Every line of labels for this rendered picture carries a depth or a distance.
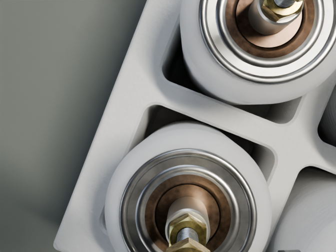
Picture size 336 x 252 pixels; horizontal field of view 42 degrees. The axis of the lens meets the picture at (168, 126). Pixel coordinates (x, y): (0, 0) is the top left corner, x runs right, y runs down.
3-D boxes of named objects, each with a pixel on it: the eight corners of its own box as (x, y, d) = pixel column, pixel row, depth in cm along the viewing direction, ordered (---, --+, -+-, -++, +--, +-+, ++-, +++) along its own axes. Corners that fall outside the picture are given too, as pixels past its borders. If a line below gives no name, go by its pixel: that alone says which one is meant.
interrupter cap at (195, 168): (94, 230, 25) (91, 234, 24) (170, 120, 24) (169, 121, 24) (204, 307, 25) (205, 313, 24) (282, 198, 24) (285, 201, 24)
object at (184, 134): (118, 181, 43) (68, 236, 25) (174, 99, 42) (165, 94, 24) (200, 237, 43) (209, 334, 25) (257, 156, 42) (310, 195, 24)
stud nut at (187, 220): (197, 208, 21) (197, 212, 20) (214, 239, 21) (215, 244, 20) (161, 226, 21) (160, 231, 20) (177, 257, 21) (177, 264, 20)
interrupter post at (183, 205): (157, 219, 25) (153, 237, 21) (182, 185, 24) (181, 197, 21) (193, 244, 25) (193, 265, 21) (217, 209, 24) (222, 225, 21)
